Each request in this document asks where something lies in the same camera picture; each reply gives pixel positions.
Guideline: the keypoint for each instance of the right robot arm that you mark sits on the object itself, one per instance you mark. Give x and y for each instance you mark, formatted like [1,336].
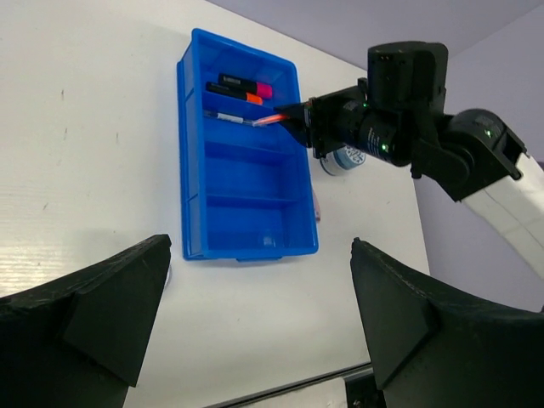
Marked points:
[396,114]

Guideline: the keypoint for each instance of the blue plastic compartment tray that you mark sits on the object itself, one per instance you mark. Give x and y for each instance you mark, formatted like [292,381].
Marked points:
[246,192]

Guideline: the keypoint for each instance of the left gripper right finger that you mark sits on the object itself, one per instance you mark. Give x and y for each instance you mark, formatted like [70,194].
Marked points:
[432,345]

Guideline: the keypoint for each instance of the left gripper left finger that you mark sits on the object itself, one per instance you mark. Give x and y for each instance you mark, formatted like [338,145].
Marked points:
[80,340]

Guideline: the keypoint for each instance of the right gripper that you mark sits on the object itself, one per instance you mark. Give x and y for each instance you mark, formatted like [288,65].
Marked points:
[314,124]

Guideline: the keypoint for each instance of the orange thin pen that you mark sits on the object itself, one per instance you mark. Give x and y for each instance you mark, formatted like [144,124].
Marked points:
[268,120]

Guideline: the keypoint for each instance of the orange capped black highlighter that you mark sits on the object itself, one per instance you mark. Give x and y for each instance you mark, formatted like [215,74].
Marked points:
[233,93]

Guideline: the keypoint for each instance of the blue tape roll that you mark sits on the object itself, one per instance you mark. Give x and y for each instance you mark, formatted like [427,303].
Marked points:
[342,160]

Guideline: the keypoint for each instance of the pink capped black highlighter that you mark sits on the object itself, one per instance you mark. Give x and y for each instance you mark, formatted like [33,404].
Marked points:
[260,89]

